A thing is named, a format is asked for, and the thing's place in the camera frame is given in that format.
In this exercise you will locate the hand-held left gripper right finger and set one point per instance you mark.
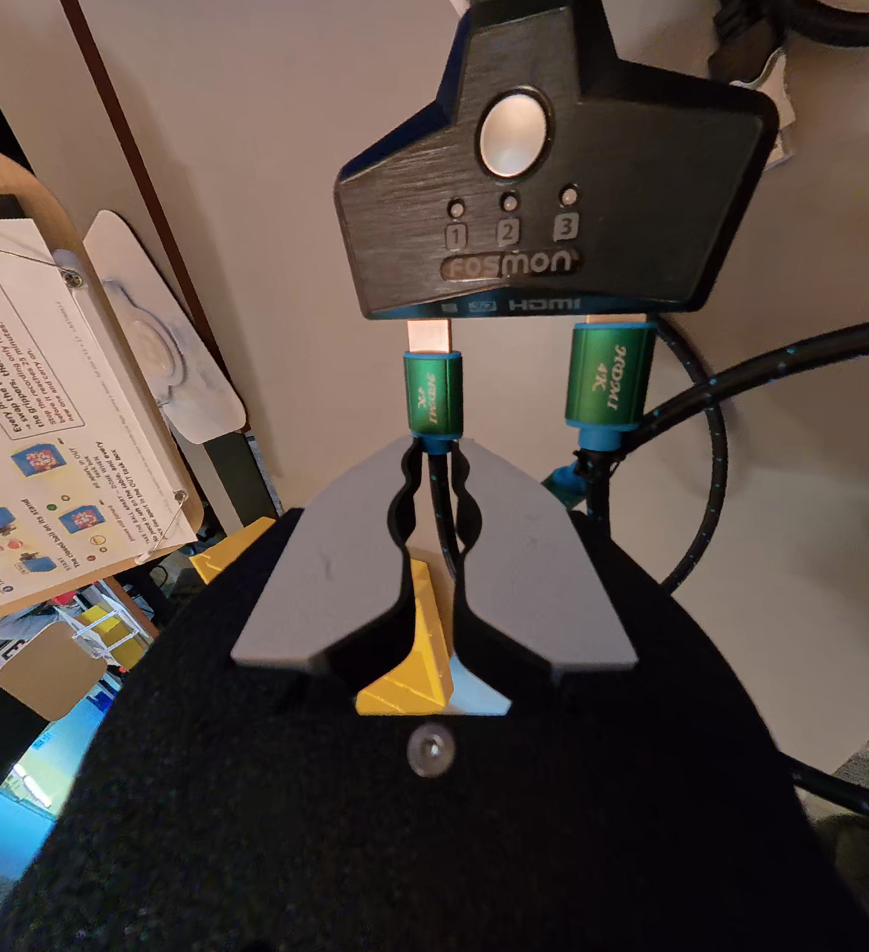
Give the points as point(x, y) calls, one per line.
point(539, 587)

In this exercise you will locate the tan square pad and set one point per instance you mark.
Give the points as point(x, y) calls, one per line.
point(51, 669)

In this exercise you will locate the black video switch box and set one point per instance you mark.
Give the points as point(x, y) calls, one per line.
point(591, 223)

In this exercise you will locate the laminated instruction sheet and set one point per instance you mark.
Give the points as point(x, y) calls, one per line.
point(47, 416)

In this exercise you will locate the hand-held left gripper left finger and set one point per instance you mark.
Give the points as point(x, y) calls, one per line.
point(315, 587)

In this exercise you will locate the white plastic blister card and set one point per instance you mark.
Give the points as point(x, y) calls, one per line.
point(181, 357)

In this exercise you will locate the yellow plastic bin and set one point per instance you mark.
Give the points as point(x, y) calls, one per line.
point(405, 669)

